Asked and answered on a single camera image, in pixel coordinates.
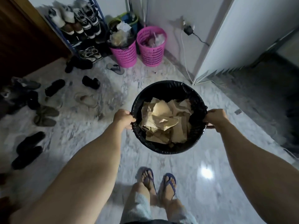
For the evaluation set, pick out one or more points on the blue metal shoe rack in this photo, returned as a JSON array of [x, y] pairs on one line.
[[70, 43]]

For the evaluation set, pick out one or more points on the brown wooden door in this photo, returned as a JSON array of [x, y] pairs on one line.
[[25, 37]]

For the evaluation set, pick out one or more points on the dark ankle shoe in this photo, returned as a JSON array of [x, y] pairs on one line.
[[33, 99]]

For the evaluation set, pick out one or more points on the person's left forearm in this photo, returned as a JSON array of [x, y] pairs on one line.
[[84, 174]]

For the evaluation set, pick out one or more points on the light grey shorts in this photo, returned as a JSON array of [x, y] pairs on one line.
[[136, 209]]

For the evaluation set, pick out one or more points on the black power adapter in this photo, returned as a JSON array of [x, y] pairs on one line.
[[188, 30]]

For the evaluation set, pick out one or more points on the black slip-on shoe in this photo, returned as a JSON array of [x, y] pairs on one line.
[[55, 87], [91, 82]]

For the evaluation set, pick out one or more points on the grey flip-flop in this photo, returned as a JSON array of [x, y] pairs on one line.
[[116, 68]]

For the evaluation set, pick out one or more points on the black shoe pair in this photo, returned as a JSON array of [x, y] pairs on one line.
[[78, 64]]

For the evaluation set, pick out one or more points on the person's right hand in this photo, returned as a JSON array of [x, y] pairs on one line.
[[217, 117]]

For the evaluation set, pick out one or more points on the olive green slipper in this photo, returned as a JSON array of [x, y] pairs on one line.
[[44, 121], [48, 111]]

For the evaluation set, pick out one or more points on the black bag lined trash bin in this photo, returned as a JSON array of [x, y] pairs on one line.
[[168, 90]]

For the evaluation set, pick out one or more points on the crumpled plastic bag trash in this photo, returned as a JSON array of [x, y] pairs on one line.
[[119, 37]]

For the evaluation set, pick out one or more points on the person's right thumb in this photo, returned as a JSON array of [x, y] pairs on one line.
[[207, 116]]

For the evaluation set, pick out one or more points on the pink basket with black liner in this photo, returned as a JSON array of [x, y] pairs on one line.
[[125, 55]]

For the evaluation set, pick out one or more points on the person's right forearm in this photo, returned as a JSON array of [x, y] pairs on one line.
[[259, 174]]

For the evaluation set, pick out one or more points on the black fuzzy slipper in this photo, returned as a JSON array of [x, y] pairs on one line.
[[30, 142], [26, 158]]

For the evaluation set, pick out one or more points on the white door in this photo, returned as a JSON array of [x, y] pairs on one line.
[[245, 27]]

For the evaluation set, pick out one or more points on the grey sneaker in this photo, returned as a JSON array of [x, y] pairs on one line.
[[26, 83]]

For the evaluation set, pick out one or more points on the person's right leg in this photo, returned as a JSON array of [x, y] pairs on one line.
[[170, 202]]

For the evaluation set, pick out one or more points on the row of sneakers on rack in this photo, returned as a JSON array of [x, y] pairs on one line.
[[79, 20]]

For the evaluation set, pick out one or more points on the person's left thumb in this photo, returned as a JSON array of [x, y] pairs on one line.
[[130, 118]]

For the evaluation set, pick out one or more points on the crumpled brown paper pile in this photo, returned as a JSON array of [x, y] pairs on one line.
[[163, 118]]

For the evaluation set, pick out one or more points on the green mop bucket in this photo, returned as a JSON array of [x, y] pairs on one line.
[[127, 18]]

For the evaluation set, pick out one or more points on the blue flip-flop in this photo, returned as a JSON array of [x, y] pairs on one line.
[[171, 181], [149, 178]]

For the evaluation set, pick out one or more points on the person's leg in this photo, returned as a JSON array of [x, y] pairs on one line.
[[140, 191], [170, 202]]

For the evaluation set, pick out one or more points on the person's left leg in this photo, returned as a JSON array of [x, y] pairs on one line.
[[140, 191]]

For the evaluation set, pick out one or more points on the pink plastic mesh basket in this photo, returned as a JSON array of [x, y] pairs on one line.
[[151, 54]]

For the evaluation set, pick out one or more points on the mixed trash in basket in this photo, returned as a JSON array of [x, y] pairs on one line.
[[155, 40]]

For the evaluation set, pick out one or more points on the person's left hand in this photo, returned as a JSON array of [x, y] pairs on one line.
[[122, 117]]

